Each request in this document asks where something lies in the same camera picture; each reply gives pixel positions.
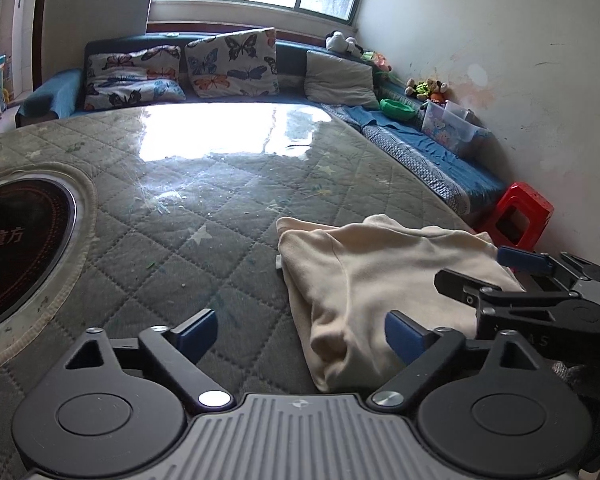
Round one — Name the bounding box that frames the red plastic stool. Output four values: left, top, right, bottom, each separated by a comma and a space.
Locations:
480, 181, 555, 253

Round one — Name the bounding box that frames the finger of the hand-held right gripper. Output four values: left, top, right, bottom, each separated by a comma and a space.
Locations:
434, 268, 577, 332
496, 245, 600, 289

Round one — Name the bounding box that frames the clear plastic storage box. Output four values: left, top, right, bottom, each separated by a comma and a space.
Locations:
421, 100, 481, 156

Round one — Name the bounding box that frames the round black induction cooktop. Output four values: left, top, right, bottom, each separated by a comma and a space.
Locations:
0, 162, 98, 336

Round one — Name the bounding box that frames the large butterfly print cushion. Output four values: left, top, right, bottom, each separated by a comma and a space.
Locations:
185, 26, 280, 98

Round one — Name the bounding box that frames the pink and green plush toy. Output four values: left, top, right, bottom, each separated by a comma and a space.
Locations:
362, 50, 393, 74

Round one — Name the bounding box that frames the brown wooden door frame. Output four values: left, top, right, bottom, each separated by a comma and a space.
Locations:
27, 0, 53, 93

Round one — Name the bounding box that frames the panda plush toy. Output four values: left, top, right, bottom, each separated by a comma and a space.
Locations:
324, 31, 363, 57

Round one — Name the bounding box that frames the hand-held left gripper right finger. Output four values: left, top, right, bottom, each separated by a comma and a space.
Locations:
369, 310, 562, 414

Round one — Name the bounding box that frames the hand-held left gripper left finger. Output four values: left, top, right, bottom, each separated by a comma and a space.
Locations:
61, 308, 234, 414

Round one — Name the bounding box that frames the teal sofa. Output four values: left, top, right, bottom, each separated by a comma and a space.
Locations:
15, 30, 511, 216

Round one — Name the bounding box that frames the cream garment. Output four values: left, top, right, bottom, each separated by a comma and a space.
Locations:
276, 214, 526, 393

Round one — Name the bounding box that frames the grey pillow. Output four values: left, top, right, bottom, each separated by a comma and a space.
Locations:
304, 50, 381, 111

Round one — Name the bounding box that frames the green plastic bowl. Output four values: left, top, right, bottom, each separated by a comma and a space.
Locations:
379, 98, 417, 122

